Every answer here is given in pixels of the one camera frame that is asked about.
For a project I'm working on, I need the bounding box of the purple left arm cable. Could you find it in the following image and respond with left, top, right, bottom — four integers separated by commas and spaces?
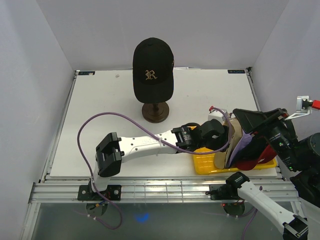
76, 106, 231, 230

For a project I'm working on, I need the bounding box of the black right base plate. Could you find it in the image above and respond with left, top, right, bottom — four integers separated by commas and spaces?
205, 184, 239, 200

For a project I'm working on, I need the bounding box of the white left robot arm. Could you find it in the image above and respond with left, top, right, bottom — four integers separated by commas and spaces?
88, 119, 229, 200

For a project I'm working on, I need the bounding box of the black cap in tray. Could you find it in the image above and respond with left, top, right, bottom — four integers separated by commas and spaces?
236, 137, 268, 161

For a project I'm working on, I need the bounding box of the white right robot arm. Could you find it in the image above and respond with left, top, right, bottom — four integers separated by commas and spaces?
206, 108, 320, 240

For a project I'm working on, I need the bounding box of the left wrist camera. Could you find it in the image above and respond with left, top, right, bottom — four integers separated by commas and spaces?
208, 106, 226, 124

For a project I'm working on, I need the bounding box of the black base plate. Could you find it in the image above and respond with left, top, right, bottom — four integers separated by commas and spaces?
205, 184, 239, 200
77, 184, 122, 201

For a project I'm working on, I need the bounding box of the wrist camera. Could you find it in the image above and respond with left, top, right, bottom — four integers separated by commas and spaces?
208, 106, 226, 124
285, 95, 320, 121

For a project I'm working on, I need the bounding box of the purple LA cap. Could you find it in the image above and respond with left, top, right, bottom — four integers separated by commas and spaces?
225, 131, 253, 168

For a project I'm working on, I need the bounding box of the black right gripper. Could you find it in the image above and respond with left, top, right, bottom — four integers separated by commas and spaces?
230, 106, 303, 170

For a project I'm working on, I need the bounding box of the yellow plastic tray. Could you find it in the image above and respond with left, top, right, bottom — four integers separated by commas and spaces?
192, 153, 278, 175

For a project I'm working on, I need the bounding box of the red cap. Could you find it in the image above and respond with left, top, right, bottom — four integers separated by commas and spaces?
235, 145, 277, 171

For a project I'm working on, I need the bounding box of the dark wooden round stand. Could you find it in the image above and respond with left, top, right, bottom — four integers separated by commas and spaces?
141, 102, 170, 124

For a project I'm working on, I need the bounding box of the black cap gold letter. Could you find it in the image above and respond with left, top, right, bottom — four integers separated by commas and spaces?
132, 37, 174, 104

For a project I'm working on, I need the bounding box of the beige cap black letter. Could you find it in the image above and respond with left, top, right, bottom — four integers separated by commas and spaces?
214, 118, 243, 169

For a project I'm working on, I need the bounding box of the aluminium front rail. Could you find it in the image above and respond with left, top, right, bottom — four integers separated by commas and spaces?
28, 176, 301, 205

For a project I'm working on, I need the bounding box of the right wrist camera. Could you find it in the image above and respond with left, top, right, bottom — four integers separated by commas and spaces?
285, 95, 320, 121

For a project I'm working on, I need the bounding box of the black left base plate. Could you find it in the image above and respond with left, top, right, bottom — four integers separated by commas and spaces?
77, 184, 122, 201

